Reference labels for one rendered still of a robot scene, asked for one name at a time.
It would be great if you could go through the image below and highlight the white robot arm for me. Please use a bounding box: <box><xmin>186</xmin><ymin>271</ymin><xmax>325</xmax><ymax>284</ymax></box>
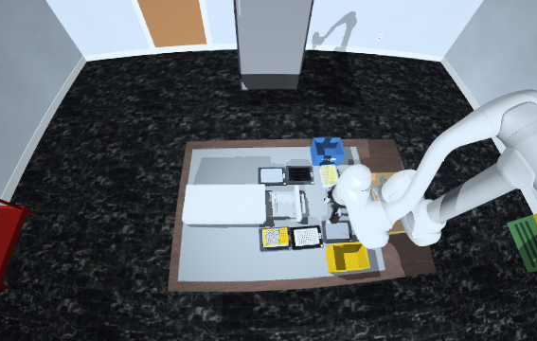
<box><xmin>332</xmin><ymin>89</ymin><xmax>537</xmax><ymax>249</ymax></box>

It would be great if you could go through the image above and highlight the blue open-top bin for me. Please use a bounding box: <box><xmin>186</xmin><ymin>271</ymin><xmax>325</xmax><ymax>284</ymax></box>
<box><xmin>310</xmin><ymin>137</ymin><xmax>345</xmax><ymax>166</ymax></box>

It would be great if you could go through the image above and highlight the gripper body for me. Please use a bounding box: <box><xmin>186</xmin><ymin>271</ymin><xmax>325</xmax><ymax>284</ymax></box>
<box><xmin>331</xmin><ymin>195</ymin><xmax>343</xmax><ymax>210</ymax></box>

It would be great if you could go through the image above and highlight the light grey bench mat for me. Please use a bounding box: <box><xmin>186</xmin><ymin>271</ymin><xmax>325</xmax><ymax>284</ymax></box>
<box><xmin>178</xmin><ymin>147</ymin><xmax>385</xmax><ymax>281</ymax></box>

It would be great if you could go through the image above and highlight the yellow bin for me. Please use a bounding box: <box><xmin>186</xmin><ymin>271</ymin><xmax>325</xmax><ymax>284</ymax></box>
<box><xmin>326</xmin><ymin>242</ymin><xmax>370</xmax><ymax>273</ymax></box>

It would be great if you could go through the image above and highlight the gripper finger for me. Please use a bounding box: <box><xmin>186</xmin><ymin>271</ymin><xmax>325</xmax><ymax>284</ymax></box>
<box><xmin>326</xmin><ymin>205</ymin><xmax>343</xmax><ymax>224</ymax></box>
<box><xmin>324</xmin><ymin>187</ymin><xmax>335</xmax><ymax>204</ymax></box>

